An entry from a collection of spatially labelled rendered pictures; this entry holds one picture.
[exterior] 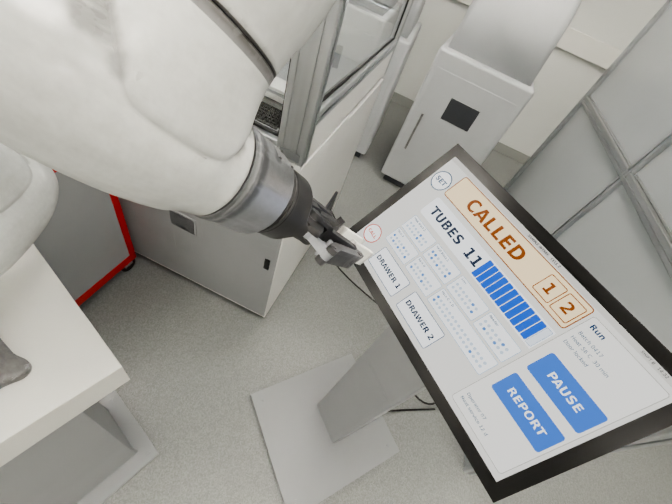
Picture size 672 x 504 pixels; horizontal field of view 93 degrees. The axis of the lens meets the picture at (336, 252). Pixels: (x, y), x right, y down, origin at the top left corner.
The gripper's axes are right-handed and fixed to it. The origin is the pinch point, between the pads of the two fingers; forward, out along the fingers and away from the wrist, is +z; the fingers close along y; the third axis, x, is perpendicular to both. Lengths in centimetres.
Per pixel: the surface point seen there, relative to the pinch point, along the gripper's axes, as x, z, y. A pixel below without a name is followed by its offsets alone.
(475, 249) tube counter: -14.3, 17.1, -7.0
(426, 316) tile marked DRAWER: -0.4, 16.9, -11.5
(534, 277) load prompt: -18.1, 17.0, -16.2
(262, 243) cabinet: 36, 40, 46
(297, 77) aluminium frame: -10.2, 4.0, 43.8
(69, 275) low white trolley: 97, 11, 72
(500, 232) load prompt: -19.3, 17.1, -7.2
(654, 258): -60, 95, -23
